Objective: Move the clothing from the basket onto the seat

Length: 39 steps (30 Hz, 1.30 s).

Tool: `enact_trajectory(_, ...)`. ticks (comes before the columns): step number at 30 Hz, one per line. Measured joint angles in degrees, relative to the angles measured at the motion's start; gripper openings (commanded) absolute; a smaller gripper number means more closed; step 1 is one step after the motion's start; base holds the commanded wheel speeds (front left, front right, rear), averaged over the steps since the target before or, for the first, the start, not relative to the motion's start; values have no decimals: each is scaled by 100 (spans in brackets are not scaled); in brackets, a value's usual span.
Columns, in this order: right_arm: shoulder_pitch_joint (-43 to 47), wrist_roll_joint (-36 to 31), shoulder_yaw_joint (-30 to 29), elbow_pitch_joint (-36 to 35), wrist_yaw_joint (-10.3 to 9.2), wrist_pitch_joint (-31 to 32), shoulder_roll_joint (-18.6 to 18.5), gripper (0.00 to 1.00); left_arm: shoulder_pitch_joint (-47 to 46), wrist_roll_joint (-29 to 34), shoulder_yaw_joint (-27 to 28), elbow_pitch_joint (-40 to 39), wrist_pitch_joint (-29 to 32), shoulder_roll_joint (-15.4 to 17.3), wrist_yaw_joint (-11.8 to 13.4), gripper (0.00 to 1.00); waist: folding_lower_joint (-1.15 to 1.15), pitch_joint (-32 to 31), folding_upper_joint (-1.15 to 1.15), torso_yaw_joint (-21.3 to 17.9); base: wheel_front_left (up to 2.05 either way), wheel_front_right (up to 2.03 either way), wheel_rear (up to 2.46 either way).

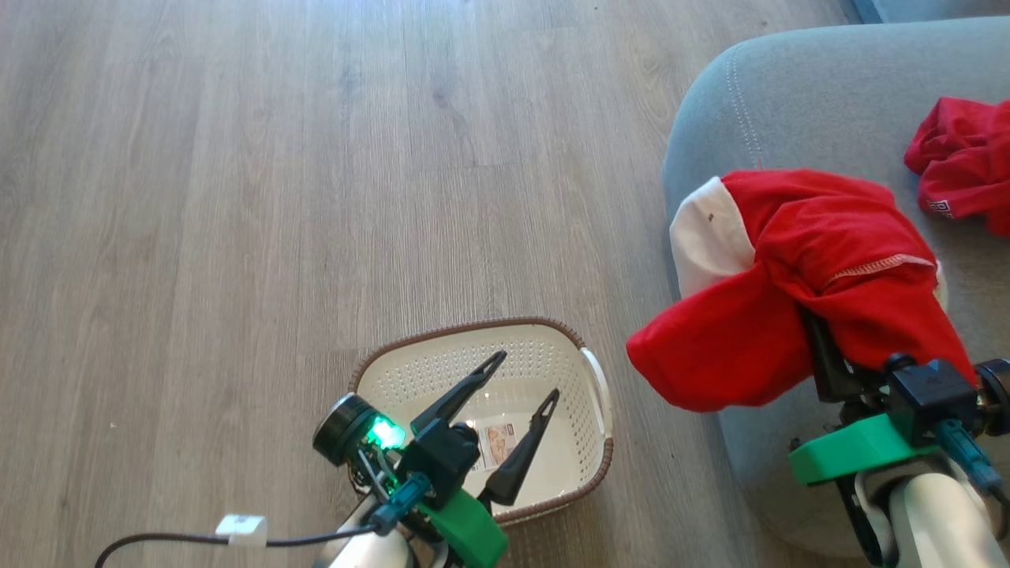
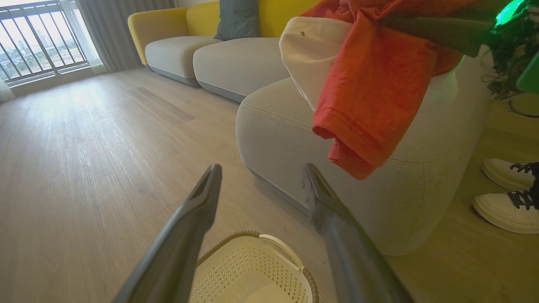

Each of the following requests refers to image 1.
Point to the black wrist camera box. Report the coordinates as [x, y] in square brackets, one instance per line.
[931, 398]
[442, 461]

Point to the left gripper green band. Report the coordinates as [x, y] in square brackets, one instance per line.
[469, 528]

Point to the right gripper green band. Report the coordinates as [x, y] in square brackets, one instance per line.
[852, 454]

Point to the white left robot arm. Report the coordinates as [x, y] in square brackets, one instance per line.
[355, 552]

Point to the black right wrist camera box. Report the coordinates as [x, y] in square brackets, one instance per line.
[931, 398]

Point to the plain red garment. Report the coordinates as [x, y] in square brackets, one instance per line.
[963, 158]

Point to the grey fabric sofa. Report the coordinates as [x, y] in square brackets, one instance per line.
[828, 102]

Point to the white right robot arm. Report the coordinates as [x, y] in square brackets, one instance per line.
[939, 528]

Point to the printed paper sticker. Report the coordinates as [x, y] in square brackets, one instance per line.
[499, 443]

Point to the white basket brown rim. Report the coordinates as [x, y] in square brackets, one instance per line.
[544, 355]

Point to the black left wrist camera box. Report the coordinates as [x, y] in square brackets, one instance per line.
[442, 461]

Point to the red and white garment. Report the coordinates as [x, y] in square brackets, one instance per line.
[828, 237]

